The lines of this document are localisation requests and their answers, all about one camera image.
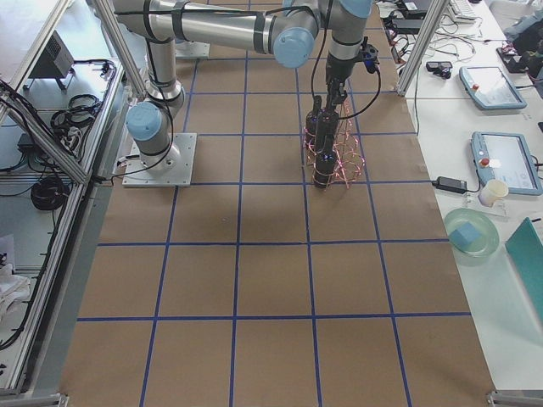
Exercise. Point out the blue foam block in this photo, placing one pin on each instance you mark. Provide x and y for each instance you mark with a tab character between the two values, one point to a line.
464	235

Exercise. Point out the blue teach pendant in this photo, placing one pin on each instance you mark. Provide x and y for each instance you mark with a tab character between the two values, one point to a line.
490	88
505	157

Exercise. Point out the teal box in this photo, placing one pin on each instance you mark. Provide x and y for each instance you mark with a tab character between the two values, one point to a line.
524	247

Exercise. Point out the aluminium frame post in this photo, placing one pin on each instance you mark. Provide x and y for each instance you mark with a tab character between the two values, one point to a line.
429	26

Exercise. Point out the white paper cup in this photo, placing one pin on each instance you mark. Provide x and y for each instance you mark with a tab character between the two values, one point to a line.
493	191

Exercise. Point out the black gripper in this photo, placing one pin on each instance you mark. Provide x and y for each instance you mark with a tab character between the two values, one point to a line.
338	69

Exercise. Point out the dark wine bottle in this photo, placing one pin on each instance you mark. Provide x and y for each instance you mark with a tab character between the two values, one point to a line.
326	127
311	121

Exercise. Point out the dark wine bottle in basket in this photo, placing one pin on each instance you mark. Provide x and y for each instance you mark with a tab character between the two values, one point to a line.
311	121

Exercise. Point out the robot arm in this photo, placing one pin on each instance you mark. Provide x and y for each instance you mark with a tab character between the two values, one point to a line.
287	33

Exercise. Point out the copper wire wine basket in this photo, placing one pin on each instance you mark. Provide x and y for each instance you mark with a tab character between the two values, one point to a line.
350	163

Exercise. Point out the black power adapter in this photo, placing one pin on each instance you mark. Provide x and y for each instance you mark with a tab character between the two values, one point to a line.
450	185

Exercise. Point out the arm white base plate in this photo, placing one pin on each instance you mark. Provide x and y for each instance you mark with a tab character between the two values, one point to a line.
192	50
174	170

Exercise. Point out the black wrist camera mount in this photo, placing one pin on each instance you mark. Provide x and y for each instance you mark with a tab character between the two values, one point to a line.
369	56

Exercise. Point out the green glass plate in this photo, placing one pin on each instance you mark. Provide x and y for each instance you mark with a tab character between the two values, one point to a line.
487	244

